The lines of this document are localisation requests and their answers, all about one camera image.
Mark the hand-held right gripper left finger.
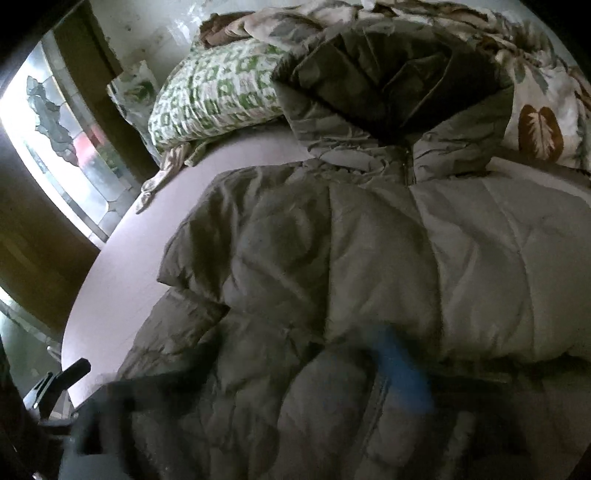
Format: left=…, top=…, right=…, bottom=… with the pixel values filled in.
left=59, top=373, right=205, bottom=480

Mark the olive green puffer jacket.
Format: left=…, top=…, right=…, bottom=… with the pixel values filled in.
left=113, top=21, right=591, bottom=480

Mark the stained glass window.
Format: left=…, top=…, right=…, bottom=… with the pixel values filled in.
left=0, top=39, right=141, bottom=252

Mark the white floral print pillow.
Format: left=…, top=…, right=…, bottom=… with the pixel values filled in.
left=107, top=60, right=160, bottom=134

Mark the green and white patterned pillow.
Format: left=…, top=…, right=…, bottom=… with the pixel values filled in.
left=148, top=37, right=296, bottom=158

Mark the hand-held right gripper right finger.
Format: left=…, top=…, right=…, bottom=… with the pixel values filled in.
left=374, top=324, right=546, bottom=480

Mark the beige crumpled cloth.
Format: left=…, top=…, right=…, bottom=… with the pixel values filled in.
left=135, top=138, right=213, bottom=215

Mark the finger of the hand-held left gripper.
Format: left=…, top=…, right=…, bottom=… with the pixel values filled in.
left=59, top=357, right=92, bottom=389

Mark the floral leaf print duvet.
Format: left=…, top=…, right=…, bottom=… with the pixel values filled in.
left=240, top=0, right=591, bottom=169

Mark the dark wooden window frame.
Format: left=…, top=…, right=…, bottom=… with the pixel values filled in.
left=0, top=0, right=155, bottom=337

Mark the brown fleece cloth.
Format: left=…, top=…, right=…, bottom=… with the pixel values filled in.
left=198, top=13, right=252, bottom=49

